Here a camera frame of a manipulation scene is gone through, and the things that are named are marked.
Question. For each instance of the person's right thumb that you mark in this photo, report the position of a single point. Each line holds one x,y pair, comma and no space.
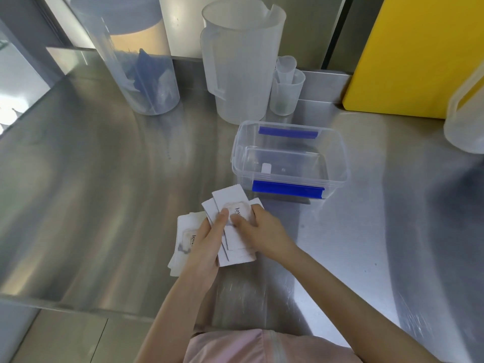
239,221

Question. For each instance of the tiny translucent measuring cup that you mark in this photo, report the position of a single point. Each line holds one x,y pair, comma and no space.
286,67

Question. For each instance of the small translucent measuring cup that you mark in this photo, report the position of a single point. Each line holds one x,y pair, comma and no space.
287,96

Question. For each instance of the stack of white printed packets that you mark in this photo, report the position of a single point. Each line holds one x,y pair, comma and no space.
236,245
183,238

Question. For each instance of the translucent plastic jug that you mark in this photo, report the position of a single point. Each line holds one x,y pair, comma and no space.
467,117

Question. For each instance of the person's left forearm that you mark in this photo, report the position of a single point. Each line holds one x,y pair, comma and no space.
172,325

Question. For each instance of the person's left hand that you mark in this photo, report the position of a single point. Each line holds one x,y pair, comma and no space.
202,257

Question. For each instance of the yellow cutting board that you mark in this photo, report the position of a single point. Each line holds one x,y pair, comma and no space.
408,52

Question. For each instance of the person's right forearm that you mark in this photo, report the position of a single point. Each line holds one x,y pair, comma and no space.
351,306

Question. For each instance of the pink garment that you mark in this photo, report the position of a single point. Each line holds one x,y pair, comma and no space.
257,347

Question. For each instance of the clear box with blue clips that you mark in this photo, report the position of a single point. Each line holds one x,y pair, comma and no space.
289,162

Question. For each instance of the large translucent plastic pitcher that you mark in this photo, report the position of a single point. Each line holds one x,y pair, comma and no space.
242,64

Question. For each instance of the person's left thumb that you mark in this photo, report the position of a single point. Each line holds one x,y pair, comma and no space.
220,223

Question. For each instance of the small white piece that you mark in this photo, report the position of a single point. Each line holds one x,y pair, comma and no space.
266,168

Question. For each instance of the tall clear cylinder container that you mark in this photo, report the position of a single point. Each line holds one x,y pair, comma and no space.
128,52

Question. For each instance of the person's right hand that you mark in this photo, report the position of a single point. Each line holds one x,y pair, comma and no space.
264,236

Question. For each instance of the blue plastic item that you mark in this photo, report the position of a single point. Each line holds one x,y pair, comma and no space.
145,75

